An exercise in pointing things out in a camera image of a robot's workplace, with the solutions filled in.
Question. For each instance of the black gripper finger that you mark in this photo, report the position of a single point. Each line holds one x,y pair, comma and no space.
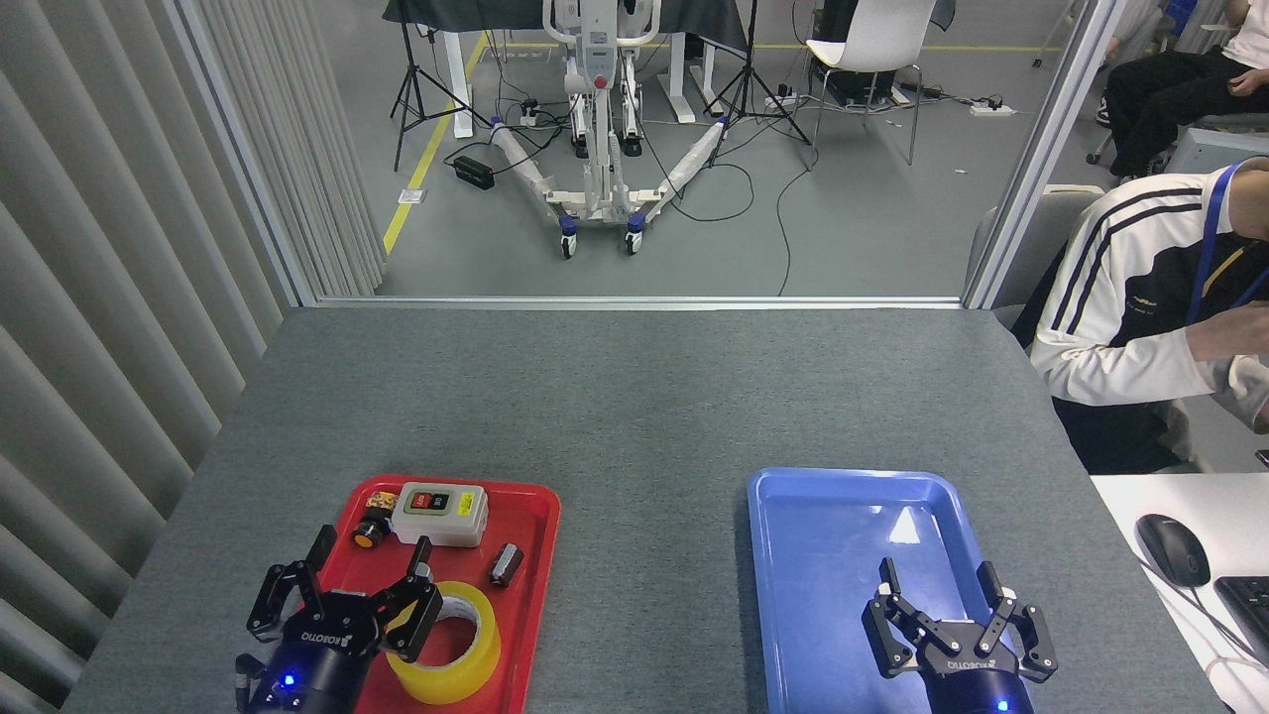
1031,635
416,610
897,630
283,595

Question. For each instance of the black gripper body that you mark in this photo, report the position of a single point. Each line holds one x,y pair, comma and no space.
977,674
322,654

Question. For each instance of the yellow tape roll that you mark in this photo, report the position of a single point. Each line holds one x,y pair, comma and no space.
466,669

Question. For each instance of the blue plastic tray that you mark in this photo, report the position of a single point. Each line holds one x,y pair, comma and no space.
823,585

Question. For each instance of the yellow push button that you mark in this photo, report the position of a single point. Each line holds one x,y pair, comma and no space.
369,534

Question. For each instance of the red plastic tray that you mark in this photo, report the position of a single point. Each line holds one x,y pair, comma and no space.
525,615

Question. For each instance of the white desk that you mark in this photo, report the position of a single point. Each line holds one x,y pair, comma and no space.
1180,635

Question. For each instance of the black computer mouse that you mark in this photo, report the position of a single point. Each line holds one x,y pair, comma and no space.
1173,550

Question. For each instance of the black keyboard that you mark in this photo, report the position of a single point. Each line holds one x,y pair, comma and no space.
1249,615

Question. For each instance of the person in white jacket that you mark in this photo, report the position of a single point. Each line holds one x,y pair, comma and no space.
1120,307

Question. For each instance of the grey vertical blinds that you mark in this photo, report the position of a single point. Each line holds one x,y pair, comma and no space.
99,297

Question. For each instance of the grey chair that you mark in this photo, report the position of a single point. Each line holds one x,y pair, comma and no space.
1041,238

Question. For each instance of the black power adapter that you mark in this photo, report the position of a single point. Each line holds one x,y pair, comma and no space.
474,173

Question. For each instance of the white stand on wheels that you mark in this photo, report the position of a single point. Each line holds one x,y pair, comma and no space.
600,188

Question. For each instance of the grey box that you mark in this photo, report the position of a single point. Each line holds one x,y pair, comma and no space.
1205,149

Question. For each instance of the black tripod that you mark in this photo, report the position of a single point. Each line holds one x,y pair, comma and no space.
408,89
749,79

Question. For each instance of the white power strip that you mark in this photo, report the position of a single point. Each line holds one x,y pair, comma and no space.
991,109

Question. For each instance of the person in black trousers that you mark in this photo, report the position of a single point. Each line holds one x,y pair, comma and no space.
1160,89

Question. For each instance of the white chair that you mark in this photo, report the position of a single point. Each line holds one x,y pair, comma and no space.
872,40

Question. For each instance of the white push button switch box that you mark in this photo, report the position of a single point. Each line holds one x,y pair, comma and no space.
441,516

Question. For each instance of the small black cylindrical switch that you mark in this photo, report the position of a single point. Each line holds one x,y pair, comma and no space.
506,565

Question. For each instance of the silver table rail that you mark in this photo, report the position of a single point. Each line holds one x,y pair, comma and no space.
634,301

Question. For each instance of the silver post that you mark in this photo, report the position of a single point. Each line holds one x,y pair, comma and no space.
238,149
1041,149

